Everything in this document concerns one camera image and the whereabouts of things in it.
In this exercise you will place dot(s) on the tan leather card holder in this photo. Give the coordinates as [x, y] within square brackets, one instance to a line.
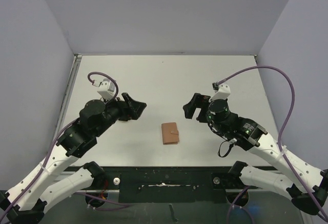
[170, 133]

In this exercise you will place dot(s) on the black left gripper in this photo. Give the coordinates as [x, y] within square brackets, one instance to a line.
[131, 109]

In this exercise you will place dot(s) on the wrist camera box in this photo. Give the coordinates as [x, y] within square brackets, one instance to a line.
[221, 91]
[106, 89]

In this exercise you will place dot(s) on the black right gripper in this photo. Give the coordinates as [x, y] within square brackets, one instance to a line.
[203, 109]

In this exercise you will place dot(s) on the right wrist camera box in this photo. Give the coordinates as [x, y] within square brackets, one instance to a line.
[221, 91]

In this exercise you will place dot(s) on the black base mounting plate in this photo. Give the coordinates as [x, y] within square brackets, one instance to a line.
[171, 184]

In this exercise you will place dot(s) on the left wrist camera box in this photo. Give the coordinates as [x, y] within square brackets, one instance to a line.
[106, 89]

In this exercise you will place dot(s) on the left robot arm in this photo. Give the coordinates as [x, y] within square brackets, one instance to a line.
[38, 192]

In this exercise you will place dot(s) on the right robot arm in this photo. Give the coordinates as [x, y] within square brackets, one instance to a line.
[304, 185]

